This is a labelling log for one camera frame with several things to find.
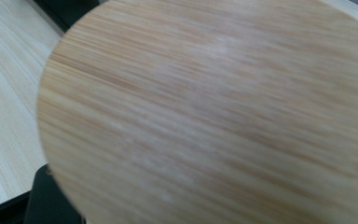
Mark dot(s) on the black metal two-tier rack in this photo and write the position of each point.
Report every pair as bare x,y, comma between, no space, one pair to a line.
65,12

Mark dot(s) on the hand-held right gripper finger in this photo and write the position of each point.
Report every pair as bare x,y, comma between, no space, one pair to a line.
48,202

